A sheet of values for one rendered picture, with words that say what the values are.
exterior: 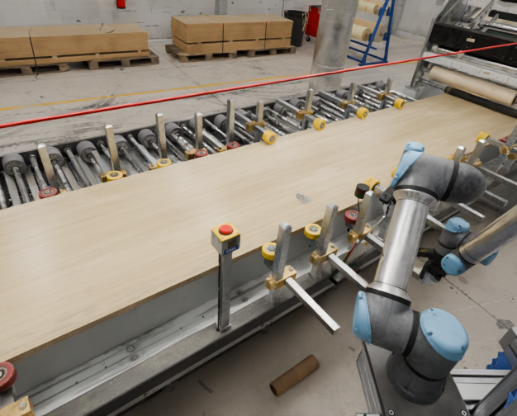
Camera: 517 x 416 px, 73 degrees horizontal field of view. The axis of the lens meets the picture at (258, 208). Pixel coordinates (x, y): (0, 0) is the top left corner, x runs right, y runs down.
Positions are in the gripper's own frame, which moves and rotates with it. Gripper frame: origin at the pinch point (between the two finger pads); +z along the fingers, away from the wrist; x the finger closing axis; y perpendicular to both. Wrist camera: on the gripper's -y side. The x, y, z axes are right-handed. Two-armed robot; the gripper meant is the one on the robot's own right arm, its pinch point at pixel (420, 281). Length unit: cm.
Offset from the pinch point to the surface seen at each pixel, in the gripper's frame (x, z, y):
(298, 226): -30, -7, -50
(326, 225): -30.7, -20.5, -33.5
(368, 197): -5.7, -25.9, -33.7
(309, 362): -29, 75, -23
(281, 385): -50, 75, -22
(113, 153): -84, -15, -142
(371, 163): 50, -7, -72
